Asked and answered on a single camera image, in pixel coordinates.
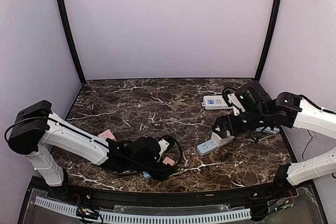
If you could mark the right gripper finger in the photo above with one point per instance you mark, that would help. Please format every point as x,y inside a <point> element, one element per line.
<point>222,133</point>
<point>224,122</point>

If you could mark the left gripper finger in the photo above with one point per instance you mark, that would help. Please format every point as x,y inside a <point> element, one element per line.
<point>155,174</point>
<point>170,170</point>

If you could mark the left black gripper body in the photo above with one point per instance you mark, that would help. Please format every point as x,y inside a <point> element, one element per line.
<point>163,171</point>

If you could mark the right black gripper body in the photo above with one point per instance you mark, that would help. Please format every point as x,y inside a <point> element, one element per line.
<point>223,124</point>

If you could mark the pink plug adapter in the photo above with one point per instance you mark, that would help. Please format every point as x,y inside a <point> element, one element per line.
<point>168,161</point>

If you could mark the blue-grey power strip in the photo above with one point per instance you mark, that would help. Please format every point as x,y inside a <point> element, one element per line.
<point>211,145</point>

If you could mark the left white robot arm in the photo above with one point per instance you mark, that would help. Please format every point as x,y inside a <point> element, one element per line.
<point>37,126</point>

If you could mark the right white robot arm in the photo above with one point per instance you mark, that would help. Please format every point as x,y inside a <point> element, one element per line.
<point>291,110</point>

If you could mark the blue flat plug adapter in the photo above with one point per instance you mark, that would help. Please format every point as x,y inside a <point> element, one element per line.
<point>146,175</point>

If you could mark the white colourful power strip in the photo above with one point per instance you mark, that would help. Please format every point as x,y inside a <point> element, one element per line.
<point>215,102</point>

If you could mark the pink cube socket adapter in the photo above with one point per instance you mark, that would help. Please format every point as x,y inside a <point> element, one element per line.
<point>107,134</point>

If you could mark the small green circuit board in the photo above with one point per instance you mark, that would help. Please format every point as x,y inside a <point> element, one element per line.
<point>83,212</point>

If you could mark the black front frame rail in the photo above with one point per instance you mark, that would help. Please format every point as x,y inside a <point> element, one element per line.
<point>254,196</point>

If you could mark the right black frame post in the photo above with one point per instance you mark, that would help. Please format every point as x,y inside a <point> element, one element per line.
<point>268,39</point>

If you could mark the black frame post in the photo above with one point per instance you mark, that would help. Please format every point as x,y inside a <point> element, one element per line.
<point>268,39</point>
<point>70,40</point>

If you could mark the left black frame post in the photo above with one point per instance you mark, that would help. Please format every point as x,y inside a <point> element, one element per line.
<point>70,40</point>

